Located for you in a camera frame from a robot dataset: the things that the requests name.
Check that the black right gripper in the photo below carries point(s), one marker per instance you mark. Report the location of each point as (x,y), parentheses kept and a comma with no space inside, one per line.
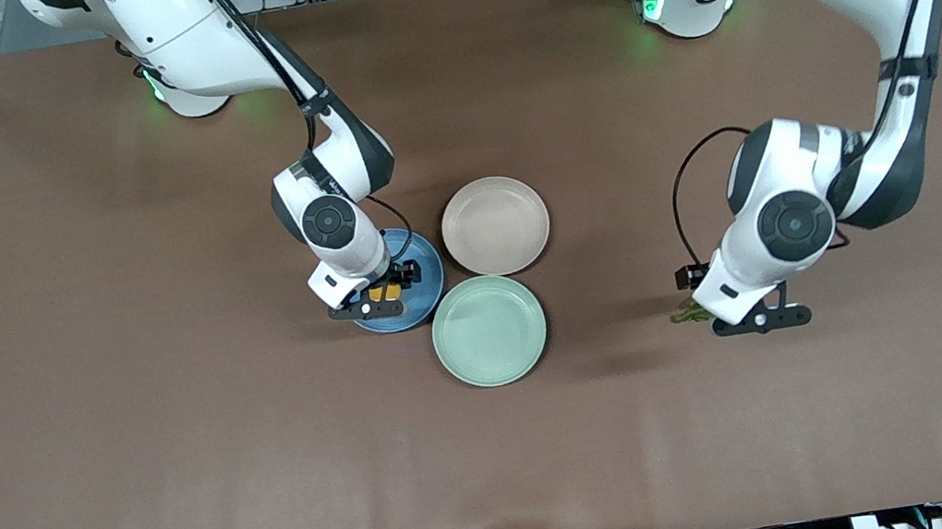
(400,274)

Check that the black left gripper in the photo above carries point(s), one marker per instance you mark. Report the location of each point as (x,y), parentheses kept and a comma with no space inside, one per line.
(691,277)

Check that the yellow lemon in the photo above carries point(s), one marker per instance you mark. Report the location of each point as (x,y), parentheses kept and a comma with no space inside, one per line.
(377,294)

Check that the green lettuce leaf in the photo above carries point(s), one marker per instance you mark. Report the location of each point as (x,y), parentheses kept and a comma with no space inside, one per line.
(689,316)

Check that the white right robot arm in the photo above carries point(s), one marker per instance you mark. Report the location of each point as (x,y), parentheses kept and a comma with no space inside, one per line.
(183,27)

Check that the blue plate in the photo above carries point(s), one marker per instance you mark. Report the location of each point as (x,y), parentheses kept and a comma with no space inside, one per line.
(429,299)

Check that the pale green plate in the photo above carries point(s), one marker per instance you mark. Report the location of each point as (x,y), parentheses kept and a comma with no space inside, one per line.
(489,332)

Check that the beige plate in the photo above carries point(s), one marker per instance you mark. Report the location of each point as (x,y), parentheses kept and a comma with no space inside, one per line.
(495,225)

